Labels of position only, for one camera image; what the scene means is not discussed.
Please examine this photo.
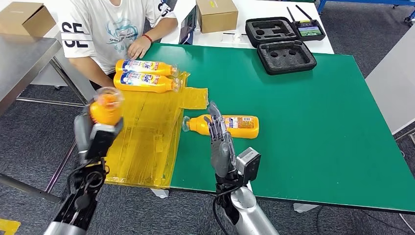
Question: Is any cardboard box with yellow label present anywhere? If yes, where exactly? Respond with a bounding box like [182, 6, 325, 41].
[196, 0, 239, 34]

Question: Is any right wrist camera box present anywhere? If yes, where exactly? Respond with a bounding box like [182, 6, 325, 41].
[235, 147, 262, 186]

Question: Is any black remote controller with screen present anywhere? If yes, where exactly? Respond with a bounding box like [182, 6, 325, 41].
[286, 4, 326, 42]

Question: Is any plain cardboard box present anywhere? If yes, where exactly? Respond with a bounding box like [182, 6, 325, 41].
[0, 1, 57, 38]

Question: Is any person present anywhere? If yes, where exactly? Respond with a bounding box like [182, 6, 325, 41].
[60, 0, 179, 91]

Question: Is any orange detergent bottle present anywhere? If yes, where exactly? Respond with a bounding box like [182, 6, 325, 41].
[113, 70, 181, 94]
[115, 59, 179, 77]
[182, 114, 260, 140]
[89, 86, 125, 127]

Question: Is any yellow plastic sheet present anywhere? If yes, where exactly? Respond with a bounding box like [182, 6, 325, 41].
[104, 71, 209, 190]

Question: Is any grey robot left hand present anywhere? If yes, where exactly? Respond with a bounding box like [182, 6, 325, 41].
[73, 108, 95, 165]

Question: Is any white table foot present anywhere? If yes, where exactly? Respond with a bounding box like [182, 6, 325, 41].
[151, 188, 169, 199]
[293, 202, 319, 213]

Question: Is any black foam-lined case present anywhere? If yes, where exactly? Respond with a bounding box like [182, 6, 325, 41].
[245, 16, 318, 76]

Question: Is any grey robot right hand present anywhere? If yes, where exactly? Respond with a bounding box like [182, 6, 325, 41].
[203, 101, 237, 178]

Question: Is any person's left hand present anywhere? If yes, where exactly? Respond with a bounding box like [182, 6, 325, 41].
[127, 36, 152, 60]

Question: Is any steel table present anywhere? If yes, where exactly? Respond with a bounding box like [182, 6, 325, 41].
[0, 33, 102, 203]

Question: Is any pale grey table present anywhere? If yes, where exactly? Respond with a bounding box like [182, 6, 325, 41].
[365, 24, 415, 135]

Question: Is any dark tablet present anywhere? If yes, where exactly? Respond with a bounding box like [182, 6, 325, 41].
[178, 4, 198, 45]

